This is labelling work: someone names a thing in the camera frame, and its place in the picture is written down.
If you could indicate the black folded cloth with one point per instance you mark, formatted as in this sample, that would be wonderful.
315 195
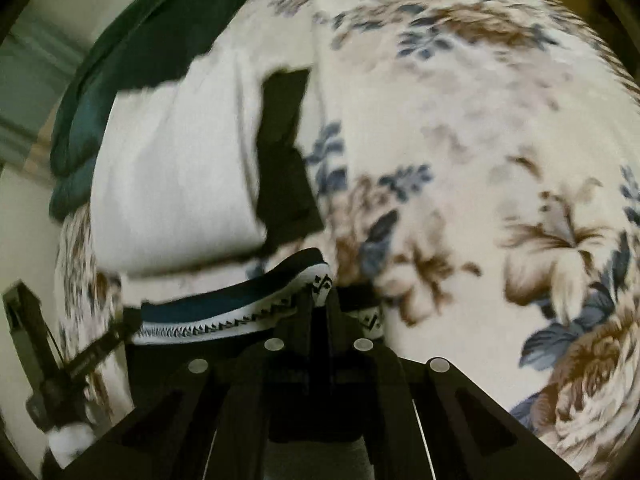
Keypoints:
285 170

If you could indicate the dark green pillow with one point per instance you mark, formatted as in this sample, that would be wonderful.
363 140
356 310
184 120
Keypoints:
140 60

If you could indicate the floral blanket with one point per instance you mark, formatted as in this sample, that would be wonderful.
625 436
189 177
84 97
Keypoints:
475 110

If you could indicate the dark garment with patterned trim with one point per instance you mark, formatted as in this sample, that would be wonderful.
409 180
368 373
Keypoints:
225 300

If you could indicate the white folded garment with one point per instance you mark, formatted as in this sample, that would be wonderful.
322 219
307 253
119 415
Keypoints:
175 185

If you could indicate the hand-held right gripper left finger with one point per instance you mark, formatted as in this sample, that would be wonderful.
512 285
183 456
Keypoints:
305 325

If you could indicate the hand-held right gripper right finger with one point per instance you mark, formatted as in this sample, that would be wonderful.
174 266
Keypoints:
336 325

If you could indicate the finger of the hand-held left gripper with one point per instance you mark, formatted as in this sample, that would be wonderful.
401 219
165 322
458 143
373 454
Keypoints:
100 347
27 330

